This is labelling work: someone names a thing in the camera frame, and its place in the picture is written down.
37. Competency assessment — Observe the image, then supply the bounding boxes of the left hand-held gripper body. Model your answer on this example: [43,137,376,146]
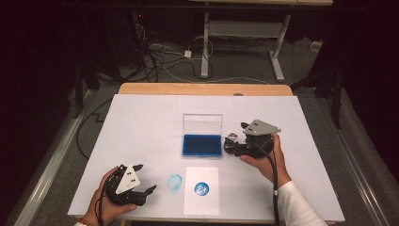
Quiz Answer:
[104,165,149,206]

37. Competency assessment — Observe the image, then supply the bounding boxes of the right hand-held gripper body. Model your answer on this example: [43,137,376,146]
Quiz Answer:
[233,119,282,159]

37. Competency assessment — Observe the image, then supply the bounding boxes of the black stamp with clear knob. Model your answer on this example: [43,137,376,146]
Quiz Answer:
[223,132,240,151]

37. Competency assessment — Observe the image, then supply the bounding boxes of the person's left hand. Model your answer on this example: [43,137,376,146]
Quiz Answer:
[83,166,138,226]

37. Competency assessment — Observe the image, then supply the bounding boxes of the person's right hand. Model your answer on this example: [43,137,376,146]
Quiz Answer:
[239,132,293,189]

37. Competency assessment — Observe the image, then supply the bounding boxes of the white table cover board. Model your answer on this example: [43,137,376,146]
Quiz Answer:
[67,93,346,223]

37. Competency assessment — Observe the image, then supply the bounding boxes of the white paper sheet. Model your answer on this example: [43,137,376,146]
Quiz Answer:
[183,166,220,217]

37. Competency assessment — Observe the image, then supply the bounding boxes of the wooden table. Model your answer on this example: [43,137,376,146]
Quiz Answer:
[106,82,335,226]

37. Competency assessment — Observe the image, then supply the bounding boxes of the black metal stand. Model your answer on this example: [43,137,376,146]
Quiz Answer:
[293,56,343,130]

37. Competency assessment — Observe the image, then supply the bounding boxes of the dark curtain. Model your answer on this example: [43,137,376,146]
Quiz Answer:
[340,0,399,173]
[0,0,78,208]

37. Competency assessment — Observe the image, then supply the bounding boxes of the black equipment with red light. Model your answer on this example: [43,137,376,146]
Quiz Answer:
[131,10,149,69]

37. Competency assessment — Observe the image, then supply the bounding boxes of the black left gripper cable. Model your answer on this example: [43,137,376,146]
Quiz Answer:
[93,170,118,226]

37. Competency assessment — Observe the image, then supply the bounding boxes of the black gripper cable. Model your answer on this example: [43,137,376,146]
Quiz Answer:
[255,142,280,226]
[93,170,118,226]

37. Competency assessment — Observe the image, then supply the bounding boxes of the long white floor cable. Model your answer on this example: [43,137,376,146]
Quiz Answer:
[161,64,271,85]

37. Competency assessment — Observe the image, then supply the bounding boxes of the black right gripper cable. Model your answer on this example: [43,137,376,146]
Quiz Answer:
[255,142,280,226]

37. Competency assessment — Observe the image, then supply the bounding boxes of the black floor cable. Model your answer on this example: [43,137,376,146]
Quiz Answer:
[75,98,114,160]

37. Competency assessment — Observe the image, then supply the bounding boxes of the aluminium rail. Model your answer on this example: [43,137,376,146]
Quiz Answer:
[12,90,95,226]
[316,97,391,226]

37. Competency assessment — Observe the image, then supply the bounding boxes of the white metal frame desk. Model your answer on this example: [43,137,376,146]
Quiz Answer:
[187,0,334,83]

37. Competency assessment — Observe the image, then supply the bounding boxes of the tangle of black cables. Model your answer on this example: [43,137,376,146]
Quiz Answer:
[131,22,215,83]

